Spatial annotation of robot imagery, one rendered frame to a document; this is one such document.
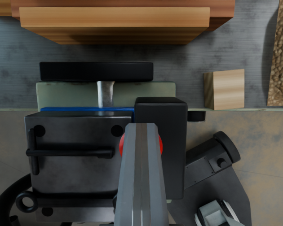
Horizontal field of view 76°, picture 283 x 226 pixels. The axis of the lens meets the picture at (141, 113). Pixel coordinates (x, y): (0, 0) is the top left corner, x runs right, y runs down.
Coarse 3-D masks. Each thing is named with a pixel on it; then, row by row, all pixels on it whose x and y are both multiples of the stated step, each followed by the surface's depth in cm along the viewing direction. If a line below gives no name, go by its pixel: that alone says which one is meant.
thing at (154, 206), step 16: (144, 128) 10; (144, 144) 9; (144, 160) 8; (160, 160) 8; (144, 176) 7; (160, 176) 7; (144, 192) 7; (160, 192) 7; (144, 208) 6; (160, 208) 6; (144, 224) 6; (160, 224) 6; (176, 224) 7
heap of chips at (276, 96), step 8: (280, 0) 22; (280, 8) 22; (280, 16) 22; (280, 24) 22; (280, 32) 22; (280, 40) 22; (280, 48) 22; (280, 56) 22; (272, 64) 23; (280, 64) 22; (272, 72) 23; (280, 72) 22; (272, 80) 23; (280, 80) 23; (272, 88) 24; (280, 88) 23; (272, 96) 24; (280, 96) 23; (272, 104) 24; (280, 104) 24
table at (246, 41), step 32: (256, 0) 22; (0, 32) 23; (32, 32) 23; (224, 32) 23; (256, 32) 23; (0, 64) 23; (32, 64) 23; (160, 64) 23; (192, 64) 23; (224, 64) 23; (256, 64) 23; (0, 96) 24; (32, 96) 24; (192, 96) 24; (256, 96) 24
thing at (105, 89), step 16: (48, 64) 14; (64, 64) 14; (80, 64) 14; (96, 64) 14; (112, 64) 14; (128, 64) 14; (144, 64) 14; (48, 80) 14; (64, 80) 14; (80, 80) 14; (96, 80) 14; (112, 80) 14; (128, 80) 14; (144, 80) 14; (112, 96) 18
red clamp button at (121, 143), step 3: (123, 135) 12; (123, 138) 12; (159, 138) 12; (120, 141) 12; (123, 141) 12; (159, 141) 12; (120, 144) 12; (123, 144) 12; (159, 144) 12; (162, 144) 12; (120, 147) 12; (162, 147) 12; (120, 150) 12; (162, 150) 12; (120, 153) 12
